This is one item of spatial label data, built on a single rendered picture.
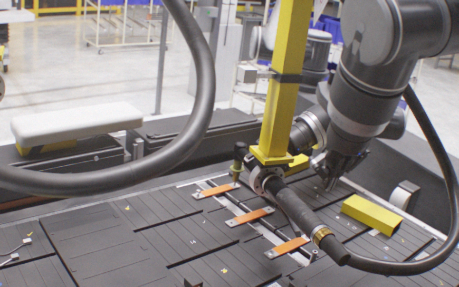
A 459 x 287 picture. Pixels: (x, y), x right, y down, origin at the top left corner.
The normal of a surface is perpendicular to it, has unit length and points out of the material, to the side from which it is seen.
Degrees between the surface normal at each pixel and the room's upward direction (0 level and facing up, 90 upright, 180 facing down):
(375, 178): 90
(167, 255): 0
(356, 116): 111
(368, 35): 100
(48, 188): 81
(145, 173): 73
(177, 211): 0
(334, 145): 106
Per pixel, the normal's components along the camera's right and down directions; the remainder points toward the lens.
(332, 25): -0.77, 0.25
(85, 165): 0.60, 0.39
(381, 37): -0.89, 0.26
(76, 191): 0.21, 0.27
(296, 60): 0.37, 0.42
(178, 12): -0.21, 0.10
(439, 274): 0.11, -0.91
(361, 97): -0.53, 0.58
